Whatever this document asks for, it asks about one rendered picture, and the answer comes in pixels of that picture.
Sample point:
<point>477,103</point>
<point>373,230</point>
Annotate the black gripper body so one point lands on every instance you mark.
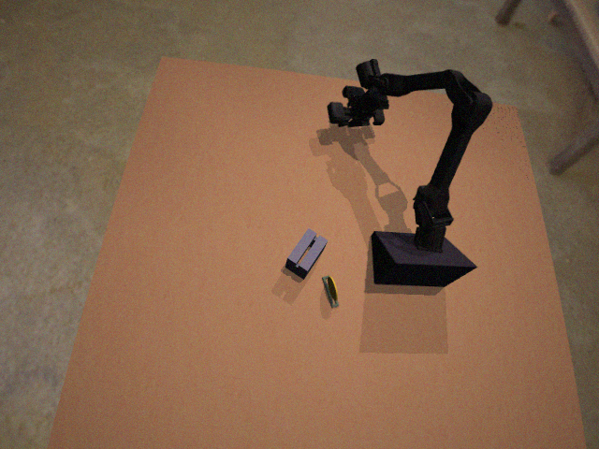
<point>356,112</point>

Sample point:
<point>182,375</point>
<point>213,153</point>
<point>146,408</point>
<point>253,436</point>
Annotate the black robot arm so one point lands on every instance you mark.
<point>471,108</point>

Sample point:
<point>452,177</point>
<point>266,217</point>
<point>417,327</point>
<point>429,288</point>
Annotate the thin gold coin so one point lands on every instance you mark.
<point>332,288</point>

